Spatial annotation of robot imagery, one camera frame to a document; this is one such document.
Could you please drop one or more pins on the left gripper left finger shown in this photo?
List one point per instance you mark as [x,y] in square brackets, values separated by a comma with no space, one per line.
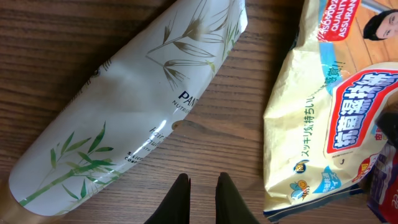
[175,207]

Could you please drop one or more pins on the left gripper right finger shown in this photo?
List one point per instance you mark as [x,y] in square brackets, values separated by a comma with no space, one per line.
[230,206]

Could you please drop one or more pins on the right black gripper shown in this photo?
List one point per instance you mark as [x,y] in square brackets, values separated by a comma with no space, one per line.
[387,122]

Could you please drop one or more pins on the beige snack bag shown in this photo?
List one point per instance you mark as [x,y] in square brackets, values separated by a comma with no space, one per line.
[320,133]

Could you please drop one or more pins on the purple red sachet pack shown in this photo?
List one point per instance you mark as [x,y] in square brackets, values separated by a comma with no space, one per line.
[383,193]

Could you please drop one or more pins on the white gold-capped cream tube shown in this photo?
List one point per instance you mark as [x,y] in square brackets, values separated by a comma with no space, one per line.
[124,111]

